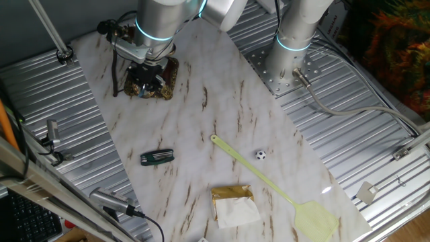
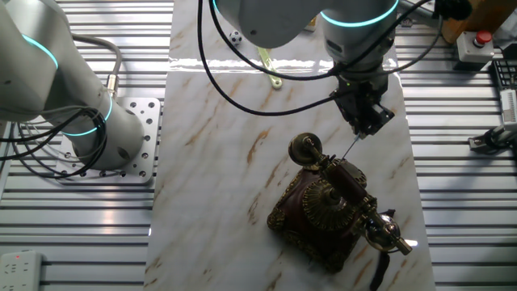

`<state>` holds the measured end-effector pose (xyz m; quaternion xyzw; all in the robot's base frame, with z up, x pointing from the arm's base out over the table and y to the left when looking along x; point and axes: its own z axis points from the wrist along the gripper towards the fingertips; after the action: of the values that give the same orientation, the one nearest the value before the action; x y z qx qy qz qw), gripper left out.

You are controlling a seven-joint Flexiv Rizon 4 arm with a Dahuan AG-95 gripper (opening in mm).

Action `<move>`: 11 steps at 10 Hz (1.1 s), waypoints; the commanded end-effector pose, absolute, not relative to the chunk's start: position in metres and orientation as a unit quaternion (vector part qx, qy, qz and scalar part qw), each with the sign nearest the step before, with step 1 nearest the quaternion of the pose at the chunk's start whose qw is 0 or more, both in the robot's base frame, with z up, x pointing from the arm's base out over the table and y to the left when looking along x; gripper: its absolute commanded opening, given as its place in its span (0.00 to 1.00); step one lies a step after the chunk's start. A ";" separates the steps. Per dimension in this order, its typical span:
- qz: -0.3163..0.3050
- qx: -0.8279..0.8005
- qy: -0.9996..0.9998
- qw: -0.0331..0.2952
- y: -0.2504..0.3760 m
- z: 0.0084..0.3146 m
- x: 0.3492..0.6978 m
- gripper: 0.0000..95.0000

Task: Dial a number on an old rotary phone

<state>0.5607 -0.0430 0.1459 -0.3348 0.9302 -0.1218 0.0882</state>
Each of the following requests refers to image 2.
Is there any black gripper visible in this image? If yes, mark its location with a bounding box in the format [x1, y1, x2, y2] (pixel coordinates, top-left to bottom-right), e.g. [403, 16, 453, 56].
[329, 77, 396, 139]

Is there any small blue-handled screwdriver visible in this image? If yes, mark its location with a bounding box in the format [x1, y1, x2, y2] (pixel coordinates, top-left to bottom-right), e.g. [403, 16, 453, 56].
[341, 133, 362, 161]

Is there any yellow-green fly swatter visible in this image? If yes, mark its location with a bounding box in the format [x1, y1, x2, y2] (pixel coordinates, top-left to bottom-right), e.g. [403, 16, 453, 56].
[257, 47, 284, 91]

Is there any red emergency stop button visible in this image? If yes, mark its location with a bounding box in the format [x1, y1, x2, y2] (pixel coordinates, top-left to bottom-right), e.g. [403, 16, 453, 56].
[456, 30, 494, 64]

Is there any black fuzzy microphone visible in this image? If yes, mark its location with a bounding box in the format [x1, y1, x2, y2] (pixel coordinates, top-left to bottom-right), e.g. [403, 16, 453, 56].
[434, 0, 473, 21]

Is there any black keyboard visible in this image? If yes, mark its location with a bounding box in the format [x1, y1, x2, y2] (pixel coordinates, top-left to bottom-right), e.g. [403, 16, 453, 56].
[491, 59, 517, 91]

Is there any brown cardboard box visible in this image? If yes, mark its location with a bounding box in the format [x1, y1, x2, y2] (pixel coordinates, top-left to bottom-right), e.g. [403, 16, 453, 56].
[439, 0, 517, 44]

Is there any white crumpled sheet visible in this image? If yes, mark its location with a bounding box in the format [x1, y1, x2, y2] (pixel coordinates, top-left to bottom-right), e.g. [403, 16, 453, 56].
[493, 22, 517, 49]

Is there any white power strip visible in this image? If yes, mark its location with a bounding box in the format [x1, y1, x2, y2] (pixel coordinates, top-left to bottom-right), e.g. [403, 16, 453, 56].
[0, 250, 44, 291]

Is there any metal camera mount clamp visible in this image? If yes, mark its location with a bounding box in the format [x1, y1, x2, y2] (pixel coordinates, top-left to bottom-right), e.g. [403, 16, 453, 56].
[468, 124, 517, 155]

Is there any dark phone cord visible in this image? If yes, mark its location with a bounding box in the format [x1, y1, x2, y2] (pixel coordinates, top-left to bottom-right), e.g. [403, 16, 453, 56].
[368, 209, 397, 291]

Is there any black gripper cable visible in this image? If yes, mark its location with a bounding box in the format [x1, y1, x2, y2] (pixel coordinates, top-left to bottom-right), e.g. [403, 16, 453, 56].
[196, 0, 445, 117]

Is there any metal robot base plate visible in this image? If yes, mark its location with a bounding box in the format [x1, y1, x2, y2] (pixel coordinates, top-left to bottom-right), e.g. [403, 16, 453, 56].
[54, 96, 162, 186]

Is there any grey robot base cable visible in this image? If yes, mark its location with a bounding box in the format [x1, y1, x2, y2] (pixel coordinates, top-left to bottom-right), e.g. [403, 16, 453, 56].
[71, 33, 124, 100]

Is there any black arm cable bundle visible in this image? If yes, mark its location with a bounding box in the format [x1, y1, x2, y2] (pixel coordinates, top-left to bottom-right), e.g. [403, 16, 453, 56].
[0, 105, 109, 180]

